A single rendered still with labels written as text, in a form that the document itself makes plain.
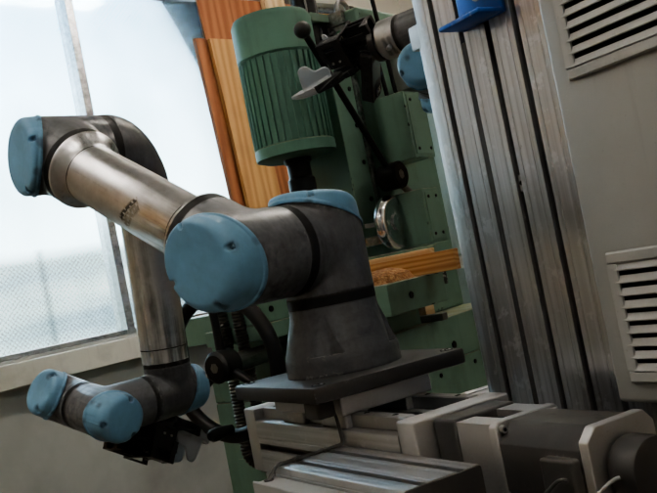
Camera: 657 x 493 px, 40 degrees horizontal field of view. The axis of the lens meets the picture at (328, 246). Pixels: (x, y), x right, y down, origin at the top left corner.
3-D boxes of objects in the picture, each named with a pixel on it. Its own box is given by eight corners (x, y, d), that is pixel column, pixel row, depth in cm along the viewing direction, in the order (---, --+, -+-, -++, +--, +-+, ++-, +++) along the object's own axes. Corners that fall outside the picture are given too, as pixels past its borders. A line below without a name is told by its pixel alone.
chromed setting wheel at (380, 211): (377, 254, 194) (366, 198, 194) (407, 248, 204) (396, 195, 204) (388, 251, 192) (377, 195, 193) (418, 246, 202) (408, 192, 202)
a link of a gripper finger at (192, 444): (201, 469, 163) (164, 455, 156) (208, 435, 165) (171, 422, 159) (214, 468, 161) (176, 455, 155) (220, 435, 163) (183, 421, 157)
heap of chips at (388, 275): (349, 291, 172) (346, 276, 173) (385, 282, 182) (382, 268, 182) (385, 284, 167) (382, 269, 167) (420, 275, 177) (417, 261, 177)
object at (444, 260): (226, 310, 212) (222, 293, 212) (232, 308, 213) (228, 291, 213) (456, 269, 174) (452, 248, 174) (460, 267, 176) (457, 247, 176)
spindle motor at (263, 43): (240, 168, 194) (212, 27, 195) (291, 166, 208) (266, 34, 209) (303, 150, 184) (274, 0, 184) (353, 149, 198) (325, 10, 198)
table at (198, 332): (137, 358, 194) (131, 331, 194) (233, 334, 218) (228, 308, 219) (365, 325, 158) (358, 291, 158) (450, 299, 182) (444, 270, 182)
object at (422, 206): (397, 249, 201) (386, 197, 201) (414, 246, 206) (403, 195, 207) (433, 242, 195) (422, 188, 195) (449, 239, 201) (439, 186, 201)
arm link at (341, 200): (393, 280, 118) (373, 178, 119) (322, 296, 109) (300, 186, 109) (329, 291, 127) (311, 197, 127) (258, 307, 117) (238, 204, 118)
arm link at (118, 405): (163, 382, 137) (122, 371, 145) (98, 400, 129) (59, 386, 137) (166, 432, 138) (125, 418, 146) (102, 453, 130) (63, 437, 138)
